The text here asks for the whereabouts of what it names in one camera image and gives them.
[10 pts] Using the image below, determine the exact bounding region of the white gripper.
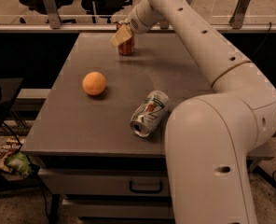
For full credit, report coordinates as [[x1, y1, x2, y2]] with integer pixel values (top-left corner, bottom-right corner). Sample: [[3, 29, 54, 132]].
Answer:
[[110, 0, 162, 47]]

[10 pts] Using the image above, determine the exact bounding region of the red coke can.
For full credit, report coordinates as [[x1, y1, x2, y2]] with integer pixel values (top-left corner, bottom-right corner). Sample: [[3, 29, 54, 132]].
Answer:
[[117, 22, 134, 56]]

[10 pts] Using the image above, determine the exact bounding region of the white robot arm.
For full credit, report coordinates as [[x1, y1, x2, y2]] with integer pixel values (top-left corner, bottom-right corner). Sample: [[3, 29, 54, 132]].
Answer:
[[128, 0, 276, 224]]

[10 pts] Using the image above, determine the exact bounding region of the green white soda can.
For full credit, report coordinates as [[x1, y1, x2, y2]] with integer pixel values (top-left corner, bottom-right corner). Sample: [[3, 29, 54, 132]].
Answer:
[[130, 91, 170, 138]]

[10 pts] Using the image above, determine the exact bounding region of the orange fruit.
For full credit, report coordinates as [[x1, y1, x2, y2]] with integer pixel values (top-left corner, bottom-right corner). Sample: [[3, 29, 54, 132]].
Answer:
[[82, 72, 106, 96]]

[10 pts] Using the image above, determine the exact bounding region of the black side table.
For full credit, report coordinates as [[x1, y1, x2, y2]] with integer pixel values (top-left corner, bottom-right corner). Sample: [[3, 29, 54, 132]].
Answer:
[[0, 77, 23, 126]]

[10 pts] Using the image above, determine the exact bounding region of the brown snack bag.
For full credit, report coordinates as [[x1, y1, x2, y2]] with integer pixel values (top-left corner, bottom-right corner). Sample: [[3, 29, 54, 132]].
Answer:
[[0, 138, 24, 174]]

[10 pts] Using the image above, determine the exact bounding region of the green snack bag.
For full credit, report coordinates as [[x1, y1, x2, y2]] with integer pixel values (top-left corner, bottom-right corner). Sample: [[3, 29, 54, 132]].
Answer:
[[6, 152, 38, 178]]

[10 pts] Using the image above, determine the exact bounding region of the grey lower drawer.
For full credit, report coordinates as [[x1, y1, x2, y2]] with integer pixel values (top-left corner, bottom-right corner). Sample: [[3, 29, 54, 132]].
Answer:
[[62, 199, 173, 219]]

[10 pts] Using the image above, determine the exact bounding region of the middle metal railing bracket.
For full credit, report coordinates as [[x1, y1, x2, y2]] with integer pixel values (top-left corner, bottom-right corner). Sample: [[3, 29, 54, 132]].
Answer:
[[159, 21, 170, 30]]

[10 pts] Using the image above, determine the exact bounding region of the metal railing bracket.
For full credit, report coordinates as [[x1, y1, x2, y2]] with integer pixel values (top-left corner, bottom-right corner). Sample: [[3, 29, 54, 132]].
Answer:
[[42, 0, 62, 29], [159, 21, 170, 30], [229, 0, 251, 29]]

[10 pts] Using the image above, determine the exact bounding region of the left metal railing bracket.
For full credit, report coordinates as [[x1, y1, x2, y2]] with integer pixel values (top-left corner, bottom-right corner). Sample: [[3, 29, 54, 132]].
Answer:
[[42, 0, 62, 29]]

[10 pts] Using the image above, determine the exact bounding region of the right metal railing bracket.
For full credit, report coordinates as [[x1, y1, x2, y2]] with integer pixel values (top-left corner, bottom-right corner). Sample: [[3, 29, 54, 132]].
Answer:
[[229, 0, 251, 29]]

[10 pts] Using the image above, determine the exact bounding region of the black cable on floor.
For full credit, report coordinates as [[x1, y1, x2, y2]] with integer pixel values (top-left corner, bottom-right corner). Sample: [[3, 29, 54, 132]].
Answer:
[[0, 114, 52, 221]]

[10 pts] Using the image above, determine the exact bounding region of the grey upper drawer with handle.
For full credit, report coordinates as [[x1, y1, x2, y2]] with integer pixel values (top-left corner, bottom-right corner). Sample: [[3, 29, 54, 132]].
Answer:
[[39, 169, 170, 197]]

